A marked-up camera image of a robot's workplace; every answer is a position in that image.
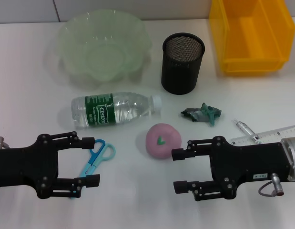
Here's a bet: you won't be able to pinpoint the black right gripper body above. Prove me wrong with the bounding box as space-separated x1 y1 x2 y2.
210 136 291 200

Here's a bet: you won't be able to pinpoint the clear green-label water bottle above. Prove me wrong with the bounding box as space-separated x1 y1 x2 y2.
71 92 162 131

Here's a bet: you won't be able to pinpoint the yellow plastic bin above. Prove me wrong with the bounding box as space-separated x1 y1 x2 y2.
208 0 295 76

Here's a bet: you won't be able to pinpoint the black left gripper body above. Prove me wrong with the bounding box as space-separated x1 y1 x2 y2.
0 133 60 200

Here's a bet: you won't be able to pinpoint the transparent plastic ruler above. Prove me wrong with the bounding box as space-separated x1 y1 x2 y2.
232 124 295 145

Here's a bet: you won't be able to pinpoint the right gripper connector cable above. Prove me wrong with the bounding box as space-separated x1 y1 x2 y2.
258 173 286 198

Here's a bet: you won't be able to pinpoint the black mesh pen holder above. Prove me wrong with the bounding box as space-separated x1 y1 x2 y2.
161 32 206 95

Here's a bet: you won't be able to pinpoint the translucent green fruit plate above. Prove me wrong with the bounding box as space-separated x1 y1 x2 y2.
57 9 153 90

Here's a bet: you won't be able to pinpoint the gripper connector cable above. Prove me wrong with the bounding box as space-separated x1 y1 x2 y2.
258 173 286 198
0 136 10 150

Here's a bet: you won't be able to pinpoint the green plastic wrapper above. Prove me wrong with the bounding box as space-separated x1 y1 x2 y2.
180 102 222 127

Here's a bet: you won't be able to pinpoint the silver clear pen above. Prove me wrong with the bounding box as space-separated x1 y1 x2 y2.
234 118 262 145

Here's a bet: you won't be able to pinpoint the blue scissors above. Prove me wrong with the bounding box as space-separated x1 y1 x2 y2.
68 139 116 200

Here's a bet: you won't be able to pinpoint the pink toy peach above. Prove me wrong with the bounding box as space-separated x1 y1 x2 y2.
145 123 183 160

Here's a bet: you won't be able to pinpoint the left gripper connector cable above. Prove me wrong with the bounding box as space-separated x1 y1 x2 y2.
0 136 10 150

